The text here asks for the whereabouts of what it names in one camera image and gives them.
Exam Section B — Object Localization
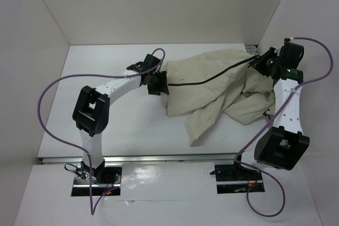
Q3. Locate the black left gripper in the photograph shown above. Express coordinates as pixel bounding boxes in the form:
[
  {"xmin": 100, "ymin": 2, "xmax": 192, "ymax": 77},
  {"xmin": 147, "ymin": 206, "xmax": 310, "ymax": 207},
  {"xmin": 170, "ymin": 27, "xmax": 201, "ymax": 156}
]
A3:
[{"xmin": 146, "ymin": 70, "xmax": 168, "ymax": 96}]

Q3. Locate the cream jacket with black zipper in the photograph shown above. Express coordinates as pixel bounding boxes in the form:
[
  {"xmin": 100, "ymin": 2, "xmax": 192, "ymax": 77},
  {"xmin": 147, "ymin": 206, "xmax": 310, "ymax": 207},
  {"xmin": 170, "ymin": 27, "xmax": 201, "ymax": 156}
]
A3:
[{"xmin": 161, "ymin": 49, "xmax": 275, "ymax": 147}]

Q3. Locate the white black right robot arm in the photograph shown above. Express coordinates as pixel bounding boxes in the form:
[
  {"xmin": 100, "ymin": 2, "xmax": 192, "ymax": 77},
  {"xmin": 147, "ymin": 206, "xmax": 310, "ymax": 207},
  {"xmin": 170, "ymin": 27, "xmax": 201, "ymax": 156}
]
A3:
[{"xmin": 249, "ymin": 38, "xmax": 310, "ymax": 170}]

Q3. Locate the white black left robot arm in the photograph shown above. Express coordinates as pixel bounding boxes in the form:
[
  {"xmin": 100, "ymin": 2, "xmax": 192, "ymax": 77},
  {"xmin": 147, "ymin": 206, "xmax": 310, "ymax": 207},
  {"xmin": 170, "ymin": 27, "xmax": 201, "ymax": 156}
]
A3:
[{"xmin": 73, "ymin": 54, "xmax": 169, "ymax": 183}]

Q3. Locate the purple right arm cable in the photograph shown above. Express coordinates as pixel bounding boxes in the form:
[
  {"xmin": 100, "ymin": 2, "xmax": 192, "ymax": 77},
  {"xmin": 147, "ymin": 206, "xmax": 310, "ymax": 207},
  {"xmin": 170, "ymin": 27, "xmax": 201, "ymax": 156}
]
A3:
[{"xmin": 234, "ymin": 37, "xmax": 334, "ymax": 216}]

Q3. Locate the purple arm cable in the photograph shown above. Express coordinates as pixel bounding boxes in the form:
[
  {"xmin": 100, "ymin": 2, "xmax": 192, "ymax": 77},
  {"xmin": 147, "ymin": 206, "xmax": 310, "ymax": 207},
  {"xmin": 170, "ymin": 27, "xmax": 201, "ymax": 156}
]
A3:
[
  {"xmin": 234, "ymin": 37, "xmax": 334, "ymax": 216},
  {"xmin": 38, "ymin": 48, "xmax": 166, "ymax": 215}
]

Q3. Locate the aluminium rail front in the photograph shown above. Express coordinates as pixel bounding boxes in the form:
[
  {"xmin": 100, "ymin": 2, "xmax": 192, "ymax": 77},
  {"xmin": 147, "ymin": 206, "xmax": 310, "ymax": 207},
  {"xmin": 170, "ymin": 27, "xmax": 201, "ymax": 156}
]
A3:
[{"xmin": 39, "ymin": 152, "xmax": 239, "ymax": 165}]

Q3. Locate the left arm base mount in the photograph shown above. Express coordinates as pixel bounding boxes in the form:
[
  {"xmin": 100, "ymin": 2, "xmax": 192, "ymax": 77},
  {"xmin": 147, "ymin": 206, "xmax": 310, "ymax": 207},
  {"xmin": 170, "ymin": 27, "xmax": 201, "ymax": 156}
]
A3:
[{"xmin": 64, "ymin": 163, "xmax": 122, "ymax": 197}]

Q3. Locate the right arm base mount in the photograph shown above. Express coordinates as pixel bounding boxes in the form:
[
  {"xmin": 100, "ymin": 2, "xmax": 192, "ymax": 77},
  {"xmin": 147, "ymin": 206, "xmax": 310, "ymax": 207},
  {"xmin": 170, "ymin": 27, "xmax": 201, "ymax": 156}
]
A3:
[{"xmin": 210, "ymin": 160, "xmax": 265, "ymax": 194}]

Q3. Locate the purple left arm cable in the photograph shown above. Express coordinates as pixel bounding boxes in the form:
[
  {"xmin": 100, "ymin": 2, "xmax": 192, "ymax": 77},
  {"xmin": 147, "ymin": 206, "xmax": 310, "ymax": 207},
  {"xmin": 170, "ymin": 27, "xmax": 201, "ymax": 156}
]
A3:
[{"xmin": 38, "ymin": 48, "xmax": 166, "ymax": 215}]

